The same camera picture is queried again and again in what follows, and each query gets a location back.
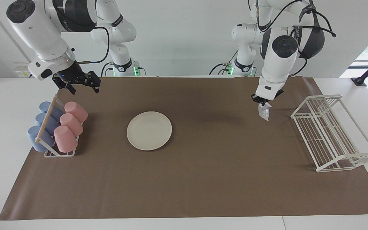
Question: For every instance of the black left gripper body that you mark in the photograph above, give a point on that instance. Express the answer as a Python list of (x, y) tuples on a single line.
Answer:
[(259, 100)]

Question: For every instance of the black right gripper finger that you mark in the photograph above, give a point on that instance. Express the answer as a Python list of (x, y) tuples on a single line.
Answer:
[(96, 88), (71, 88)]

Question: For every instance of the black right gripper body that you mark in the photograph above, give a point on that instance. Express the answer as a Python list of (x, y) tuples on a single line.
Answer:
[(70, 76)]

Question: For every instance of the silver foil packet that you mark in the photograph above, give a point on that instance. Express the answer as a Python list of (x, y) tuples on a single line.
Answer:
[(264, 113)]

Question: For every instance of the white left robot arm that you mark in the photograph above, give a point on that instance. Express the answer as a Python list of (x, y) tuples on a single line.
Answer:
[(276, 64)]

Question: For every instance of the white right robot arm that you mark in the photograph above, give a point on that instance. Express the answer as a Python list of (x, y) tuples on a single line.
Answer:
[(40, 32)]

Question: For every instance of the cream round plate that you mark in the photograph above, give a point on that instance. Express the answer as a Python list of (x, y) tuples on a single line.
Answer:
[(149, 131)]

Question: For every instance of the pink plastic cup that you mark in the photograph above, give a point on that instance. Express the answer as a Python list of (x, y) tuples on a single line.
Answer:
[(72, 124), (65, 139), (77, 111)]

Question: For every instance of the blue plastic cup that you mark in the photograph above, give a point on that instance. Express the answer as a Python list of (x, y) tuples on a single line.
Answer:
[(37, 142), (54, 111), (51, 124)]

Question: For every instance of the white cup holder rack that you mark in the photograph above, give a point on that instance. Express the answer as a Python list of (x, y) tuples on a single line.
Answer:
[(46, 118)]

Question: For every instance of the brown table mat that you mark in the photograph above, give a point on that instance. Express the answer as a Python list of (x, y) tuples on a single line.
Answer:
[(203, 185)]

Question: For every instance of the white wall socket box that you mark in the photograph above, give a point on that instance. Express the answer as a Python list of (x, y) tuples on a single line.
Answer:
[(21, 72)]

